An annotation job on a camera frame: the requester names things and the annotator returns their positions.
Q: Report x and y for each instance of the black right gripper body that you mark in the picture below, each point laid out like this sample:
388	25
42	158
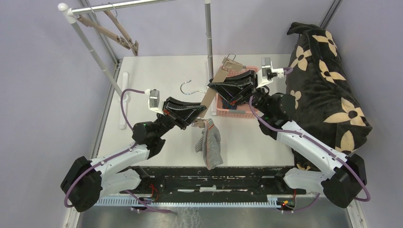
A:
256	97

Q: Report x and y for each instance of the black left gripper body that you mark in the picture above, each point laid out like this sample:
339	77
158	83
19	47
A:
168	115

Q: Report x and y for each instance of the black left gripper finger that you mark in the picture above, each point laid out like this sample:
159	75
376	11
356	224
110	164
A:
172	104
184	118

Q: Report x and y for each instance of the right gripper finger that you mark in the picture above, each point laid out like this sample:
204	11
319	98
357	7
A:
241	81
233	95

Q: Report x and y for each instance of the wooden clip hanger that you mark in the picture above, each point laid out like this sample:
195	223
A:
228	63
117	38
133	44

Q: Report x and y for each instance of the grey striped boxer shorts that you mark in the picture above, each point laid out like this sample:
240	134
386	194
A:
209	143

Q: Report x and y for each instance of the navy striped underwear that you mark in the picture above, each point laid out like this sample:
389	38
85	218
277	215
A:
227	105

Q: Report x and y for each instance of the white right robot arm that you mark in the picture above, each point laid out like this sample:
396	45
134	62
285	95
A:
341	178

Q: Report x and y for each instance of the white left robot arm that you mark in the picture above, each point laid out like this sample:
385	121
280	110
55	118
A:
89	180

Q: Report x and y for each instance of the pink plastic basket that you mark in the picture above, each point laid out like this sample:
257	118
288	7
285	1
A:
243	111

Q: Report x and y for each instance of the black floral blanket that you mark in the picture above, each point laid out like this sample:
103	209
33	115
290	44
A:
325	105

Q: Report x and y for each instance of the silver clothes rack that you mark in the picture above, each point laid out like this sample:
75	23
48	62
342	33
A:
70	15

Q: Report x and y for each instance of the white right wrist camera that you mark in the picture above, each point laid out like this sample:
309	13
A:
266	74

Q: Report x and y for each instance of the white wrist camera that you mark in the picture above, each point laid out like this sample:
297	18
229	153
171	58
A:
154	102
266	74

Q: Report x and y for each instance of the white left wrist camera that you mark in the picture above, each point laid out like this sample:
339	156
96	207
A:
154	102

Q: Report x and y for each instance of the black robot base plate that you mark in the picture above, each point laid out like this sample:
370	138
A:
220	185

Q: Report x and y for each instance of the aluminium frame rail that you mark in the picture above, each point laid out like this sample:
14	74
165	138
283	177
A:
329	14

